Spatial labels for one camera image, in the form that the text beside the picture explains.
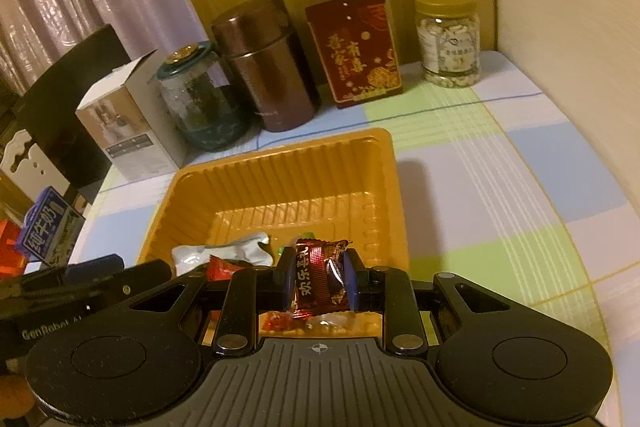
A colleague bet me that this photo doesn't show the dark red candy packet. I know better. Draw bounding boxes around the dark red candy packet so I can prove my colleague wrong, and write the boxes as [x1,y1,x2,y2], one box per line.
[290,238,353,322]

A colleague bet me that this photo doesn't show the glass jar with dark lid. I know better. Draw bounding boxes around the glass jar with dark lid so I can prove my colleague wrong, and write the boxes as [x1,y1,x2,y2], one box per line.
[150,43,246,152]

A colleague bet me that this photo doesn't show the small red snack packet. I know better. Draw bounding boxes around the small red snack packet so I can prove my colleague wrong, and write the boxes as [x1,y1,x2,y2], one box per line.
[207,255,256,283]

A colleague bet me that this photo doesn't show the blue milk carton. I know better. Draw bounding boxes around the blue milk carton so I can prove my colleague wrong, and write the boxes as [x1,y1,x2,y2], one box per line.
[14,186,86,268]

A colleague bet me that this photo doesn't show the silver foil snack packet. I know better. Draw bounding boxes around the silver foil snack packet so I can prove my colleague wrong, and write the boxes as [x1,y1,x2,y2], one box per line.
[171,232,273,273]

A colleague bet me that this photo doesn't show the dark chair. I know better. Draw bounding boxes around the dark chair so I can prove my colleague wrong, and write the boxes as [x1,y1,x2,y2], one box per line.
[0,24,132,208]

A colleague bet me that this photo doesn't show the white cutout panel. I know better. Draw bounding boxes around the white cutout panel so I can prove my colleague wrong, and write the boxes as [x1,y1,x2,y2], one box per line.
[0,129,71,192]

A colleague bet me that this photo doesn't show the nut jar with yellow lid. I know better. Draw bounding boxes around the nut jar with yellow lid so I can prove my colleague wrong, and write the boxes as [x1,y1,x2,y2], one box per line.
[414,0,482,90]

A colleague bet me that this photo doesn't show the white cardboard box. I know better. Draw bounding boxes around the white cardboard box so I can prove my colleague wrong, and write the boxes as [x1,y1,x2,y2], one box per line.
[75,49,188,182]

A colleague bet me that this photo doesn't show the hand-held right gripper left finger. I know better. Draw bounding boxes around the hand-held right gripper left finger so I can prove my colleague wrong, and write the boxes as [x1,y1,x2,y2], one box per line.
[127,246,301,355]

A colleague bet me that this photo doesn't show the large red snack packet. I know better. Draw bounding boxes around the large red snack packet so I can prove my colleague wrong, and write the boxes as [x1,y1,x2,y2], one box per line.
[260,311,307,337]

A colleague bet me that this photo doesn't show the checked tablecloth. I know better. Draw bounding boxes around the checked tablecloth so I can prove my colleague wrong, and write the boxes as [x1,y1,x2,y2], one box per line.
[75,49,640,427]

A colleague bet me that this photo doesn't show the orange plastic tray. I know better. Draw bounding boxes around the orange plastic tray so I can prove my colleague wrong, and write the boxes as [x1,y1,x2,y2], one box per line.
[136,128,412,340]

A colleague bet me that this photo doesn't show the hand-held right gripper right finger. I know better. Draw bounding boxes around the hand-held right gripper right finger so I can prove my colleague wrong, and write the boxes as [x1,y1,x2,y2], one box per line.
[344,248,511,355]

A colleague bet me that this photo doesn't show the dark red gift box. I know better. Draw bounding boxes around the dark red gift box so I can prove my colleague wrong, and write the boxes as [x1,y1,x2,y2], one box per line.
[305,0,404,110]

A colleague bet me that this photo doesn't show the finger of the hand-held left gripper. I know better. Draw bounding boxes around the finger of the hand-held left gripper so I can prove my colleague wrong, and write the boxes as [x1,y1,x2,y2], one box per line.
[60,254,125,284]
[0,259,173,319]

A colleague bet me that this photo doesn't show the brown metal canister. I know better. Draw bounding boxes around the brown metal canister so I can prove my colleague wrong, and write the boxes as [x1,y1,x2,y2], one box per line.
[210,0,322,132]

